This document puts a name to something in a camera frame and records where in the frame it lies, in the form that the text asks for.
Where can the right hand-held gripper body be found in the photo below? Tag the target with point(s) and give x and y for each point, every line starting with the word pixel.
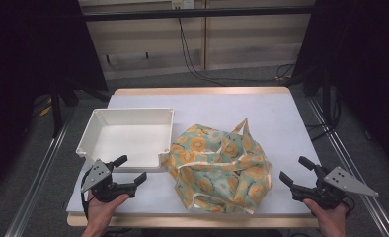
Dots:
pixel 330 191

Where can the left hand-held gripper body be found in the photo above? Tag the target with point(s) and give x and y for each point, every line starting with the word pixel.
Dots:
pixel 100 184

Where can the white plastic bin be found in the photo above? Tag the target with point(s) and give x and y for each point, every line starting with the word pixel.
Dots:
pixel 130 141

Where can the orange floral cloth bag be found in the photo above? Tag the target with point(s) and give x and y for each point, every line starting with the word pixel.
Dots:
pixel 215 164

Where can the person's left hand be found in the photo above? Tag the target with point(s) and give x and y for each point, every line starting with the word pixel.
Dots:
pixel 100 210

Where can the person's right hand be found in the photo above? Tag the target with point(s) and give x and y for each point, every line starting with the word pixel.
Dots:
pixel 330 220

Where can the black metal stand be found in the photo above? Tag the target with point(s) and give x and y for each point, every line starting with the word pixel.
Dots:
pixel 56 112
pixel 326 98

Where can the yellow floor tape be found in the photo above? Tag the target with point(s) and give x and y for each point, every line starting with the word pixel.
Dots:
pixel 46 111

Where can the white table mat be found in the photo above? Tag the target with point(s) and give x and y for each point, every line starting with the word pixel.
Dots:
pixel 215 108

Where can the wooden table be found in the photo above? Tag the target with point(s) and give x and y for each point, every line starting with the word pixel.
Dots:
pixel 199 90

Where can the black curtain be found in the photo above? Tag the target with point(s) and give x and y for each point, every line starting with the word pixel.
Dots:
pixel 24 65
pixel 363 65

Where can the black horizontal bar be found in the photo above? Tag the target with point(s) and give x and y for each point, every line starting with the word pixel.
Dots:
pixel 199 13

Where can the aluminium floor rail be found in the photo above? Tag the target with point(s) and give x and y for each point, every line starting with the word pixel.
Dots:
pixel 38 184
pixel 350 168

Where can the white wall socket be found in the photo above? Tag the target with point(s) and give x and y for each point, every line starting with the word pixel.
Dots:
pixel 182 3

